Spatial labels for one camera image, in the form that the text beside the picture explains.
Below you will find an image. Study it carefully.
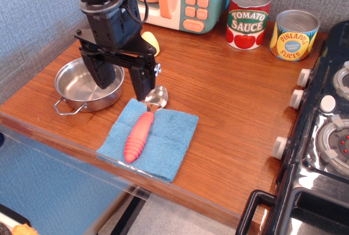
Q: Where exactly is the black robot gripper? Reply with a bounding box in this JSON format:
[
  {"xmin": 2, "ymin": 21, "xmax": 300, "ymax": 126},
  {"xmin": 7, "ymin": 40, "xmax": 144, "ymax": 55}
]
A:
[{"xmin": 75, "ymin": 0, "xmax": 161, "ymax": 101}]

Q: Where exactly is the red handled metal spoon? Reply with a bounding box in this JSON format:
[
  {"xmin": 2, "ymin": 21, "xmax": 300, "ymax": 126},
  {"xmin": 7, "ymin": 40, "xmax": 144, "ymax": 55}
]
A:
[{"xmin": 124, "ymin": 86, "xmax": 169, "ymax": 163}]

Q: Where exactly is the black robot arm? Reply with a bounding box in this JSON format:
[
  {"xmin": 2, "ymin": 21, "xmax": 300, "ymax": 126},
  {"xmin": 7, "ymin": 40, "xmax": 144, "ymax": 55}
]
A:
[{"xmin": 74, "ymin": 0, "xmax": 161, "ymax": 100}]

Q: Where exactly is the blue cloth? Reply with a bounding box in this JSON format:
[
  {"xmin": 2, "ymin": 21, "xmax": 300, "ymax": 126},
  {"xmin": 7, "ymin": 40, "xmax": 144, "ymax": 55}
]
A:
[{"xmin": 97, "ymin": 99, "xmax": 198, "ymax": 182}]

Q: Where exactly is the yellow toy corn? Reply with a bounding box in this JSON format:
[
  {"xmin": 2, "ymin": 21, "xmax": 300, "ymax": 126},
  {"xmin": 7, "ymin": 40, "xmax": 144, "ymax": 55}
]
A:
[{"xmin": 141, "ymin": 31, "xmax": 160, "ymax": 57}]

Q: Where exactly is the small steel pot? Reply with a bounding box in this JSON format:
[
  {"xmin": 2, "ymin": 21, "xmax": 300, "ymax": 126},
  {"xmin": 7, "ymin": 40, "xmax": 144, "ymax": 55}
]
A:
[{"xmin": 54, "ymin": 58, "xmax": 125, "ymax": 116}]

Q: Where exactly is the tomato sauce can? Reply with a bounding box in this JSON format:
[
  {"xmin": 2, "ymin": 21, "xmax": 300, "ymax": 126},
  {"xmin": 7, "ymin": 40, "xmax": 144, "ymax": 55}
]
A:
[{"xmin": 226, "ymin": 0, "xmax": 272, "ymax": 50}]

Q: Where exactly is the pineapple slices can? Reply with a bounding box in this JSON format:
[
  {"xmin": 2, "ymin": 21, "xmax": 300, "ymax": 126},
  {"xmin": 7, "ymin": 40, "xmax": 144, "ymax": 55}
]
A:
[{"xmin": 269, "ymin": 9, "xmax": 320, "ymax": 62}]

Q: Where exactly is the orange plush object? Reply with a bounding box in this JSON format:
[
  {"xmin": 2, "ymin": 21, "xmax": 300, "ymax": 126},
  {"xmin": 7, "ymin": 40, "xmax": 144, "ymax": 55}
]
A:
[{"xmin": 12, "ymin": 224, "xmax": 39, "ymax": 235}]

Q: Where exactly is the black toy stove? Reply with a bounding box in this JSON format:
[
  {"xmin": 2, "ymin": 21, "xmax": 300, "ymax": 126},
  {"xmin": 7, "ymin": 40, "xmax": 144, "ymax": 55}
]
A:
[{"xmin": 236, "ymin": 21, "xmax": 348, "ymax": 234}]

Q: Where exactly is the black cable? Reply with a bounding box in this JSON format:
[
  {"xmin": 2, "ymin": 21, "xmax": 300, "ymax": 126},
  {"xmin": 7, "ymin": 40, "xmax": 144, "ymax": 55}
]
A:
[{"xmin": 121, "ymin": 0, "xmax": 149, "ymax": 25}]

